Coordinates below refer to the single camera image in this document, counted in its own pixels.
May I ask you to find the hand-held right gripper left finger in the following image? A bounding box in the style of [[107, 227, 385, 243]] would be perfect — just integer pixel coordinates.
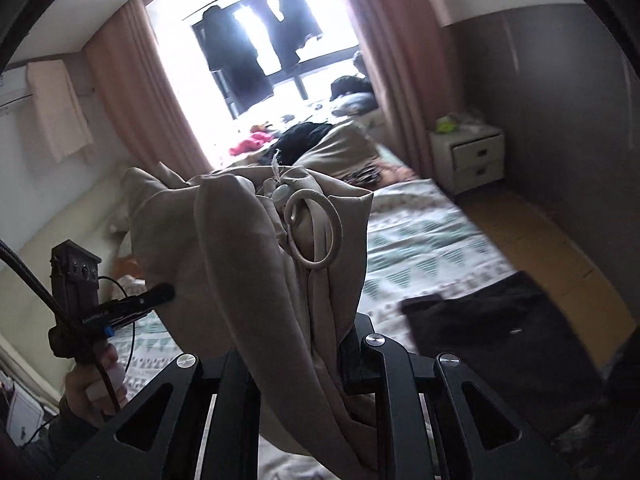
[[55, 351, 262, 480]]

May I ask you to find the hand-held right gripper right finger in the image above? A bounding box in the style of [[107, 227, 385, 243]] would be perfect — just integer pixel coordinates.
[[337, 312, 578, 480]]

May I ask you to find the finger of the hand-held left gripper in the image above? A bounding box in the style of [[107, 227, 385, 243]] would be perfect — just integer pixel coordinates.
[[134, 282, 177, 308]]

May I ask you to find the beige coat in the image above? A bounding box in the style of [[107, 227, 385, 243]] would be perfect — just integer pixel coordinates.
[[120, 152, 376, 478]]

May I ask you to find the person's left forearm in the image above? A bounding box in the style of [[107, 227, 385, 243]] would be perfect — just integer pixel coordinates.
[[0, 394, 103, 480]]

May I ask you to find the black clothes pile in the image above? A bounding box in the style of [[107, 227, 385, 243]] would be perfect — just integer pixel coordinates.
[[272, 122, 337, 162]]

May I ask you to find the person's left hand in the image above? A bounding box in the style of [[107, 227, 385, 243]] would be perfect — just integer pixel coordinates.
[[62, 342, 132, 418]]

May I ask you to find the black garment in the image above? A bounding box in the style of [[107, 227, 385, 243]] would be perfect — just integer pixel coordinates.
[[402, 270, 607, 437]]

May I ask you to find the white plastic box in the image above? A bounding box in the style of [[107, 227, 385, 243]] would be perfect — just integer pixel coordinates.
[[7, 387, 47, 447]]

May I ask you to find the patterned blanket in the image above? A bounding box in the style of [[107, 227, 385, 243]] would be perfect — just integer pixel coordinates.
[[100, 177, 521, 480]]

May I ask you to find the red cloth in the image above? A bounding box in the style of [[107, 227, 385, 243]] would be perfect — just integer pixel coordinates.
[[229, 130, 274, 157]]

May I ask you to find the beige towel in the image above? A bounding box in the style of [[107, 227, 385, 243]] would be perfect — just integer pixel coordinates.
[[26, 59, 97, 164]]

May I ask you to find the white air conditioner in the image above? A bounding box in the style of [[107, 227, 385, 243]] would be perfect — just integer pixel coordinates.
[[0, 62, 68, 117]]

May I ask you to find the pink curtain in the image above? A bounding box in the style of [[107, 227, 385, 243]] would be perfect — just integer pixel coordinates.
[[82, 0, 214, 177], [325, 0, 468, 182]]

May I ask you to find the brown and beige duvet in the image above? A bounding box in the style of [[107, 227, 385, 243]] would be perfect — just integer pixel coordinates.
[[215, 122, 418, 192]]

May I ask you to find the white nightstand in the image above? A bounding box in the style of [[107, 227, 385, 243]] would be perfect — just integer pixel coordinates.
[[430, 122, 506, 197]]

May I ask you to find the window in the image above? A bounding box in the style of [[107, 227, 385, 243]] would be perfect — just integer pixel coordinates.
[[145, 0, 373, 128]]

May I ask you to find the dark hanging garment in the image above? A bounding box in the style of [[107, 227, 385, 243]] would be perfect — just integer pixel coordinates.
[[249, 0, 324, 63], [202, 5, 275, 111]]

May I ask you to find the grey pillow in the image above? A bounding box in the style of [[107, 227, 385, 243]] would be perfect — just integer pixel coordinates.
[[332, 91, 379, 117]]

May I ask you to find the black cable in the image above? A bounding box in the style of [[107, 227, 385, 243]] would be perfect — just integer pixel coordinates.
[[0, 239, 138, 416]]

